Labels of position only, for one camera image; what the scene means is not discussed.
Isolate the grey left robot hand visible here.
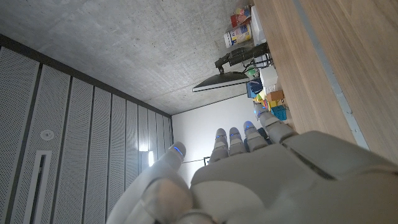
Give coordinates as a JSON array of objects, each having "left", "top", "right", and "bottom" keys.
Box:
[{"left": 105, "top": 101, "right": 398, "bottom": 224}]

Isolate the blue cube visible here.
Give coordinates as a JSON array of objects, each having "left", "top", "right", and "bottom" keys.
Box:
[{"left": 271, "top": 105, "right": 288, "bottom": 122}]

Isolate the small blue device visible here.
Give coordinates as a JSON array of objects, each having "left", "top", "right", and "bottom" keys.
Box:
[{"left": 245, "top": 78, "right": 264, "bottom": 99}]

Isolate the white cardboard box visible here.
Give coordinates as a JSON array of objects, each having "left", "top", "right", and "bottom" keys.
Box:
[{"left": 259, "top": 65, "right": 279, "bottom": 88}]

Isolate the black computer monitor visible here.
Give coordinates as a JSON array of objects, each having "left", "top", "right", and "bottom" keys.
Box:
[{"left": 192, "top": 71, "right": 250, "bottom": 93}]

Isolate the white canister with label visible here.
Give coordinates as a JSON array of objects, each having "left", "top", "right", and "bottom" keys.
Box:
[{"left": 223, "top": 24, "right": 253, "bottom": 49}]

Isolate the flat white box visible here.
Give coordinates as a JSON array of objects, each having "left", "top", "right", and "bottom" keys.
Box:
[{"left": 250, "top": 5, "right": 268, "bottom": 47}]

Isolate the clear jar with red lid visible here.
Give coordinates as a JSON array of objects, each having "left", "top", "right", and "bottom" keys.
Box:
[{"left": 229, "top": 5, "right": 252, "bottom": 29}]

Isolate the round ceiling detector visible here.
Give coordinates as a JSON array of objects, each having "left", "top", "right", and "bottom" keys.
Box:
[{"left": 39, "top": 129, "right": 55, "bottom": 141}]

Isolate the long ceiling slot vent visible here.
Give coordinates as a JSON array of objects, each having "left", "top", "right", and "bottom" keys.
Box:
[{"left": 22, "top": 149, "right": 53, "bottom": 224}]

